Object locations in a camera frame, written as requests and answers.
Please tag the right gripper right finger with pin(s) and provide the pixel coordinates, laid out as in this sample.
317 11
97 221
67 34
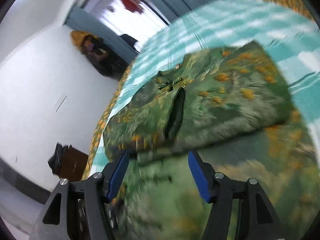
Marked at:
255 216

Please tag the red hanging garment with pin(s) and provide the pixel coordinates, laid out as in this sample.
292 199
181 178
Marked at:
132 6

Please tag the teal white plaid bedsheet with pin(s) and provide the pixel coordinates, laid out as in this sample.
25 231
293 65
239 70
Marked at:
290 39

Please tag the dark clothes on dresser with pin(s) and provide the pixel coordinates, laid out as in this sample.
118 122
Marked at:
55 162

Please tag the brown wooden dresser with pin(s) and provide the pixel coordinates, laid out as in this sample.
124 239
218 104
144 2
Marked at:
73 164

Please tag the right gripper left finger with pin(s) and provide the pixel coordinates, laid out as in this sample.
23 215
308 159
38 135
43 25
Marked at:
76 210

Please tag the green landscape print jacket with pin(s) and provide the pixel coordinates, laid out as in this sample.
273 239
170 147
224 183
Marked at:
233 107

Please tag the dark garment at window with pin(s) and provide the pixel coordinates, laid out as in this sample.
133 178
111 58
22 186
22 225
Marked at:
130 41

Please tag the blue-grey curtain left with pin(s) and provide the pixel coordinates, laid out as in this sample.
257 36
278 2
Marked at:
78 19

